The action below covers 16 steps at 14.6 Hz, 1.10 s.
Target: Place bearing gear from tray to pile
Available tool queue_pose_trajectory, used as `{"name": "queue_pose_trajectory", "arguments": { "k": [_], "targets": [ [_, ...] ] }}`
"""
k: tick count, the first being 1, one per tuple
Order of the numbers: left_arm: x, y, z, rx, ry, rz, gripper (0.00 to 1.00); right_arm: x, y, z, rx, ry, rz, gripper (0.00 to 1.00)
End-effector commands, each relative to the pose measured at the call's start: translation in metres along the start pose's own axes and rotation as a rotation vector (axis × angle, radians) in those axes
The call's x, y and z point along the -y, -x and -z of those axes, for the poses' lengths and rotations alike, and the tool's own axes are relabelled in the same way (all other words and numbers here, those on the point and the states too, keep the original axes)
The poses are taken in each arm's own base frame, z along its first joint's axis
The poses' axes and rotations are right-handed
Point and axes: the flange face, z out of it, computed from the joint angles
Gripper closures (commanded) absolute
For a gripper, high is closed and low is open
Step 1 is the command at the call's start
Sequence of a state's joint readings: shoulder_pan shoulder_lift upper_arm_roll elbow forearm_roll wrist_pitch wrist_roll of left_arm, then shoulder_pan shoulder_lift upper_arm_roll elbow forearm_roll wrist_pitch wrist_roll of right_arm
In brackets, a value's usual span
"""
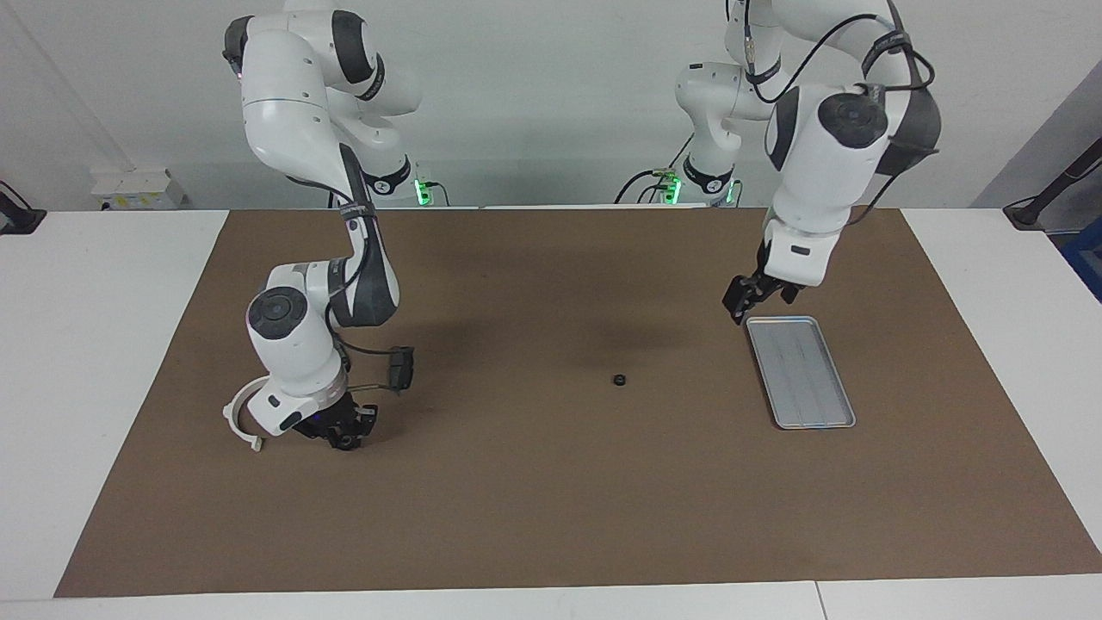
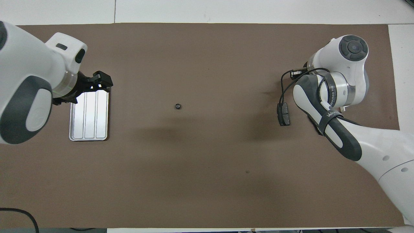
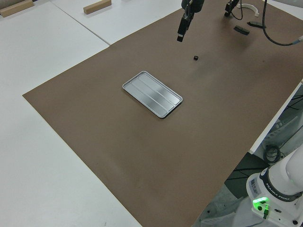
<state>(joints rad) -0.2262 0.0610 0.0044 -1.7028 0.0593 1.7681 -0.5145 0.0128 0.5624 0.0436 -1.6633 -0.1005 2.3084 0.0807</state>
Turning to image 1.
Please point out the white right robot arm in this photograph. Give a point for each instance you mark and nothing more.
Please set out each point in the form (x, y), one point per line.
(293, 112)

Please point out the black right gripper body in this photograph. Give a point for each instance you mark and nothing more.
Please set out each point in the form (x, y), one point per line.
(331, 418)

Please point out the white cardboard box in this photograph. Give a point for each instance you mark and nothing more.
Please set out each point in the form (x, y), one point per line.
(138, 189)

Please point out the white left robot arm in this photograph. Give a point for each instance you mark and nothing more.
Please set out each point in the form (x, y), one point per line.
(818, 172)

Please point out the silver metal tray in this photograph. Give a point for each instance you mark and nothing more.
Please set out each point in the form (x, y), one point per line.
(801, 370)

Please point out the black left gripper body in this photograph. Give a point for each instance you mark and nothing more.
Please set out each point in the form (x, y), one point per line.
(764, 277)

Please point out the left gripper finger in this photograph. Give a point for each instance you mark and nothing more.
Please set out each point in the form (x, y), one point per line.
(787, 294)
(738, 301)

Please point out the blue crate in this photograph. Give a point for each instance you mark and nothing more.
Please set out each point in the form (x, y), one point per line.
(1086, 258)

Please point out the rectangular dark brake pad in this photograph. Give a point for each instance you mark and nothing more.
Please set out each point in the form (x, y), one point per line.
(402, 366)

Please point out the black angled stand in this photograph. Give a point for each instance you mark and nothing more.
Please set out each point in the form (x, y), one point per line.
(1033, 207)

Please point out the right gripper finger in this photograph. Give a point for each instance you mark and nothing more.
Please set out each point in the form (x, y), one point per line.
(368, 418)
(331, 437)

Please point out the brown table mat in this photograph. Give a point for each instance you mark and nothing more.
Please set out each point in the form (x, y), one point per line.
(516, 482)

